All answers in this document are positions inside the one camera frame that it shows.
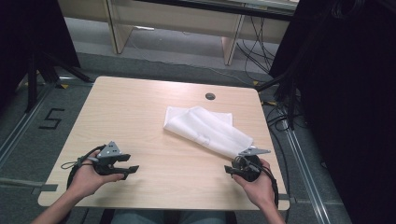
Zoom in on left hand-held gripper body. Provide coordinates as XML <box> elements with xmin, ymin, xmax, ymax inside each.
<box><xmin>92</xmin><ymin>141</ymin><xmax>132</xmax><ymax>177</ymax></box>

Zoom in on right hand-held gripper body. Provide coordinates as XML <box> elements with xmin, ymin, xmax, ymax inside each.
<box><xmin>232</xmin><ymin>146</ymin><xmax>272</xmax><ymax>183</ymax></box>

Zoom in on white mesh laundry bag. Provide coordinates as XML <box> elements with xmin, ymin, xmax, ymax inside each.
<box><xmin>163</xmin><ymin>105</ymin><xmax>254</xmax><ymax>160</ymax></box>

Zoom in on person's right hand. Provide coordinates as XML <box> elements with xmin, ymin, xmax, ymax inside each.
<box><xmin>232</xmin><ymin>158</ymin><xmax>276</xmax><ymax>210</ymax></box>

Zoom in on person's left hand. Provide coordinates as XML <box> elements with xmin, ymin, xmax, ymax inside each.
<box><xmin>66</xmin><ymin>150</ymin><xmax>125</xmax><ymax>201</ymax></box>

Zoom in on person's blue jeans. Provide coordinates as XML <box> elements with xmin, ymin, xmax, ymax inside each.
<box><xmin>110</xmin><ymin>209</ymin><xmax>228</xmax><ymax>224</ymax></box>

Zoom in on black metal stand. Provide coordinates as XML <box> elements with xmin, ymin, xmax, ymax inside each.
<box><xmin>25</xmin><ymin>49</ymin><xmax>95</xmax><ymax>114</ymax></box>
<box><xmin>254</xmin><ymin>46</ymin><xmax>316</xmax><ymax>131</ymax></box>

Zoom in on black curtain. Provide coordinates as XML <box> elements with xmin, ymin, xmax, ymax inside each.
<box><xmin>268</xmin><ymin>0</ymin><xmax>396</xmax><ymax>224</ymax></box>
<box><xmin>0</xmin><ymin>0</ymin><xmax>81</xmax><ymax>108</ymax></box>

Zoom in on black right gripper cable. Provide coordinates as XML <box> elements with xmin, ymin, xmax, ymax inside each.
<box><xmin>248</xmin><ymin>161</ymin><xmax>280</xmax><ymax>209</ymax></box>

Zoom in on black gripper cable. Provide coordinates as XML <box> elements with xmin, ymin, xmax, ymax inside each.
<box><xmin>248</xmin><ymin>161</ymin><xmax>280</xmax><ymax>209</ymax></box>
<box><xmin>60</xmin><ymin>144</ymin><xmax>107</xmax><ymax>190</ymax></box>

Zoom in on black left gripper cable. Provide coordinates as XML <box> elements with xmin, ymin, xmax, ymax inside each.
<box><xmin>60</xmin><ymin>144</ymin><xmax>107</xmax><ymax>190</ymax></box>

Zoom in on black floor cables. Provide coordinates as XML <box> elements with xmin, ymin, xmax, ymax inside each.
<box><xmin>261</xmin><ymin>99</ymin><xmax>307</xmax><ymax>200</ymax></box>

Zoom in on metal floor rail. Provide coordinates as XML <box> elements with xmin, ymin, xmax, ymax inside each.
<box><xmin>0</xmin><ymin>83</ymin><xmax>59</xmax><ymax>171</ymax></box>
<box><xmin>281</xmin><ymin>119</ymin><xmax>332</xmax><ymax>224</ymax></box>

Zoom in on black hanging desk cables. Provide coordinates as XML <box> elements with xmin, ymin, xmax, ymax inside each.
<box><xmin>235</xmin><ymin>15</ymin><xmax>281</xmax><ymax>82</ymax></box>

